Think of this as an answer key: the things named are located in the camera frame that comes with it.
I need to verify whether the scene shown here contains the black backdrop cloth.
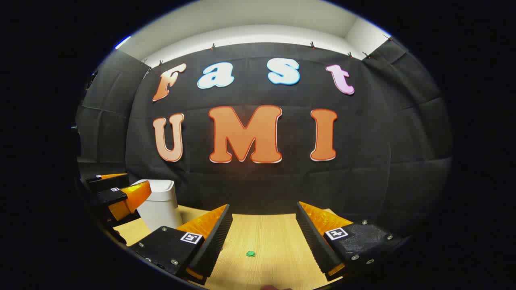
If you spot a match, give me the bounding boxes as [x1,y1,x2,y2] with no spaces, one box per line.
[75,36,454,242]

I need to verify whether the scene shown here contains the white desktop garbage bin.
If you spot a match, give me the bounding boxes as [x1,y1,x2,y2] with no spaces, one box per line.
[131,179,184,232]

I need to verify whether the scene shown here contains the wooden desktop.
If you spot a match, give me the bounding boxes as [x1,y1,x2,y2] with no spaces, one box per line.
[113,205,355,290]

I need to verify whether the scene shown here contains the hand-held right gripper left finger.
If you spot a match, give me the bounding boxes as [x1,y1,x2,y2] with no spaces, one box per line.
[130,204,233,286]

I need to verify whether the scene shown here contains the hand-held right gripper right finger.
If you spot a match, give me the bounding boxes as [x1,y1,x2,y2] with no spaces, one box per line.
[295,201,406,282]

